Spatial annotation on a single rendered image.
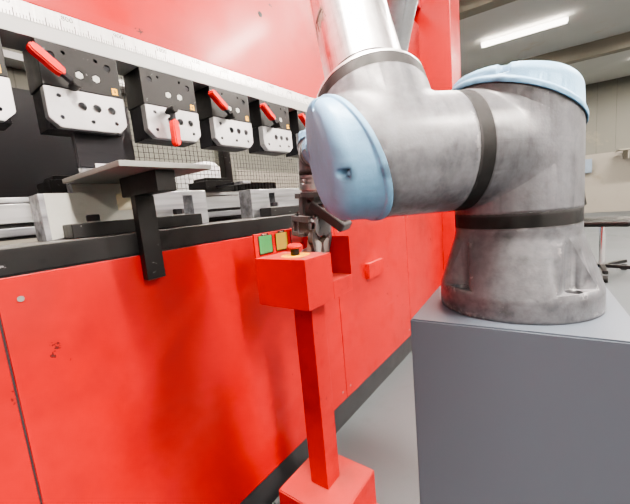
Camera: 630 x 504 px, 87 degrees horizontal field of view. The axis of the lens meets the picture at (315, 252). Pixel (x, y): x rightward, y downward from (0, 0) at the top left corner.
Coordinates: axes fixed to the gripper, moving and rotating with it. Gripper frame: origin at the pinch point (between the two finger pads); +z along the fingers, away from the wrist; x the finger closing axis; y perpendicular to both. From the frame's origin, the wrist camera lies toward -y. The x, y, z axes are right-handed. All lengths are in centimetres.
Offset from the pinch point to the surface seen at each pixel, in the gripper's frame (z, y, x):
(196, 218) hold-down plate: -13.9, 26.3, 19.5
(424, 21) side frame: -131, 36, -179
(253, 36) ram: -70, 36, -14
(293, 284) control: 0.8, -2.6, 15.1
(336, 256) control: -2.2, -2.0, -4.5
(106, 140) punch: -33, 35, 35
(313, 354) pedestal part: 21.5, -2.6, 8.2
